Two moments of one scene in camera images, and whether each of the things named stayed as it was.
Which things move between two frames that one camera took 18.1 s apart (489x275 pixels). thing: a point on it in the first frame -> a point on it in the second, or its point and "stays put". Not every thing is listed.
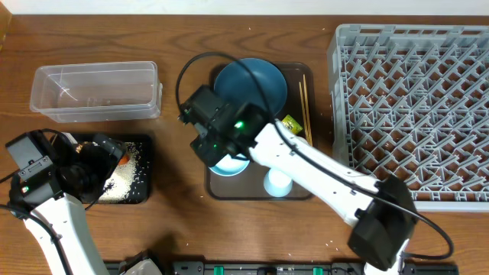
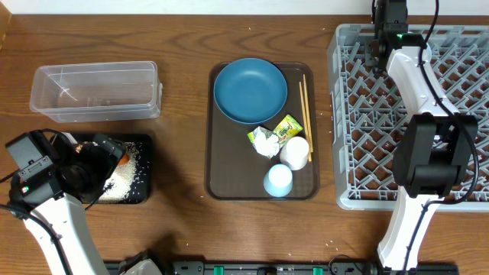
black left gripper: x=90 y=150 stays put
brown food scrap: x=79 y=148 stays put
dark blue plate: x=235 y=83 stays put
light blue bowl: x=230 y=166 -> x=426 y=53
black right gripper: x=203 y=144 -> x=369 y=47
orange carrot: x=124 y=160 stays put
